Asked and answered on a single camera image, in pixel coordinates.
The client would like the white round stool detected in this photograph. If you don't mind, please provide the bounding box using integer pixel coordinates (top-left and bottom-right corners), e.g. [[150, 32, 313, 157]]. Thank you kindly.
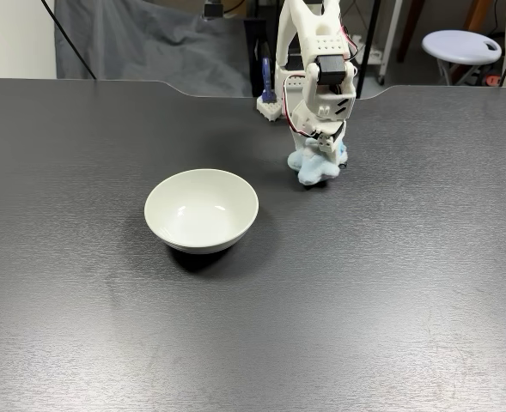
[[422, 29, 503, 87]]

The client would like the small black camera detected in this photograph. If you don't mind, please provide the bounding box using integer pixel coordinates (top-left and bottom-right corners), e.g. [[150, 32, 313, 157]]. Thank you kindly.
[[203, 0, 226, 19]]

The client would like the thin black slanted cable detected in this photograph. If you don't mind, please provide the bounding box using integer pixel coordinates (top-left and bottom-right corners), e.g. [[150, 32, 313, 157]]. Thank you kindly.
[[40, 0, 98, 81]]

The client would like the sky blue plush doll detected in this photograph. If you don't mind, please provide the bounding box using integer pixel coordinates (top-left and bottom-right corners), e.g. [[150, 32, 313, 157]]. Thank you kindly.
[[287, 141, 349, 186]]

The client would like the red black servo cable bundle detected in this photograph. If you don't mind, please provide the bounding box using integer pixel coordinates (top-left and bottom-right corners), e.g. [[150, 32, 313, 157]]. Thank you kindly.
[[341, 24, 362, 61]]

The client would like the red white gripper servo wire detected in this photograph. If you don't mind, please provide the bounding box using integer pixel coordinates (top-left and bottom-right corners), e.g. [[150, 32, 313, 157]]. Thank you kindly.
[[280, 76, 312, 139]]

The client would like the blue table clamp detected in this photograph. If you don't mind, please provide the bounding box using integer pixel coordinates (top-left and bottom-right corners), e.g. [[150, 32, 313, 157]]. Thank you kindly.
[[260, 57, 278, 103]]

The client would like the white bowl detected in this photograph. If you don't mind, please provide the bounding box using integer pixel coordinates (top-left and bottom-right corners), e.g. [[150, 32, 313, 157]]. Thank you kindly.
[[143, 168, 260, 255]]

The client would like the black upright panel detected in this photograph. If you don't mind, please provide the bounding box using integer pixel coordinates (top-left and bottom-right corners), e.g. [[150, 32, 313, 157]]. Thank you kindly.
[[243, 17, 275, 98]]

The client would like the brown wooden post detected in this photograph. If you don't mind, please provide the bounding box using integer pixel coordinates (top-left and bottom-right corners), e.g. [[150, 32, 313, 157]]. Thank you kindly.
[[396, 0, 421, 64]]

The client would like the grey backdrop cloth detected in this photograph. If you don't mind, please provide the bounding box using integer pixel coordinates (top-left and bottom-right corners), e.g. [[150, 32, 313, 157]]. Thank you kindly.
[[54, 0, 253, 98]]

